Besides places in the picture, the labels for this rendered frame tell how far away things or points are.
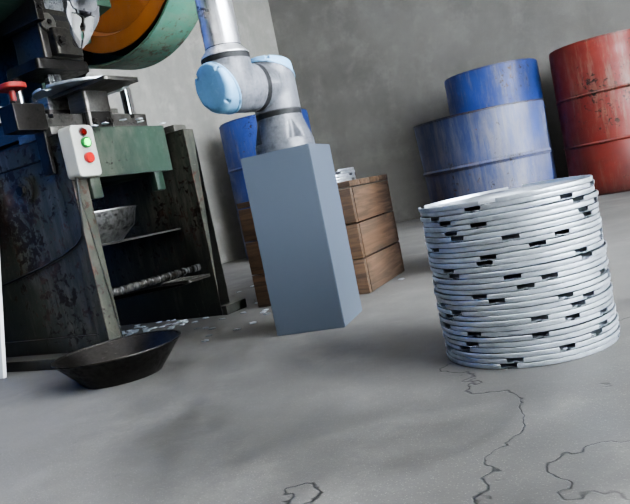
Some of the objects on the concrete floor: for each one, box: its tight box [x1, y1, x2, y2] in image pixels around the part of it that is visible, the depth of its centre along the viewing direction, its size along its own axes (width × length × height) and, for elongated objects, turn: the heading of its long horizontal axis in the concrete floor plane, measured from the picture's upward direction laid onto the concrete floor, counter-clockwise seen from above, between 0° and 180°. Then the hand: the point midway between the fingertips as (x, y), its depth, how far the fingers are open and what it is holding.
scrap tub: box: [413, 98, 553, 203], centre depth 221 cm, size 42×42×48 cm
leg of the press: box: [92, 124, 247, 326], centre depth 245 cm, size 92×12×90 cm, turn 127°
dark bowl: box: [51, 329, 182, 389], centre depth 158 cm, size 30×30×7 cm
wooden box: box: [237, 174, 405, 307], centre depth 229 cm, size 40×38×35 cm
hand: (81, 43), depth 190 cm, fingers closed
